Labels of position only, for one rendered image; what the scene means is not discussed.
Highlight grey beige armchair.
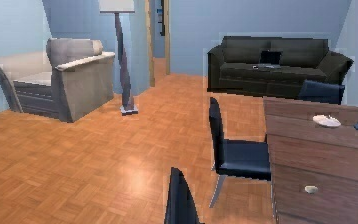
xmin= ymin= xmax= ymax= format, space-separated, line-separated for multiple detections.
xmin=0 ymin=37 xmax=116 ymax=124

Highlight grey twisted floor lamp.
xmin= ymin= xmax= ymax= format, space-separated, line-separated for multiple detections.
xmin=98 ymin=0 xmax=140 ymax=117

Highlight black laptop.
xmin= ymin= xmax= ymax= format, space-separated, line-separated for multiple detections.
xmin=252 ymin=49 xmax=283 ymax=70

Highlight dark green sofa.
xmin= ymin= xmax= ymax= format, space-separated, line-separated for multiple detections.
xmin=206 ymin=35 xmax=355 ymax=100

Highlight white plate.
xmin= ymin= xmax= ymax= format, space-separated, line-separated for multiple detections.
xmin=312 ymin=114 xmax=342 ymax=129

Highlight brown wooden dining table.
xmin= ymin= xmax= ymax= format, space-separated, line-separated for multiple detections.
xmin=262 ymin=96 xmax=358 ymax=224

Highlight small white bowl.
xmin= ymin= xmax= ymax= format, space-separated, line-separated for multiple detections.
xmin=303 ymin=184 xmax=320 ymax=195

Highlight dark framed wall picture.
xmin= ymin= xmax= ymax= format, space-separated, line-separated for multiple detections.
xmin=156 ymin=0 xmax=166 ymax=37

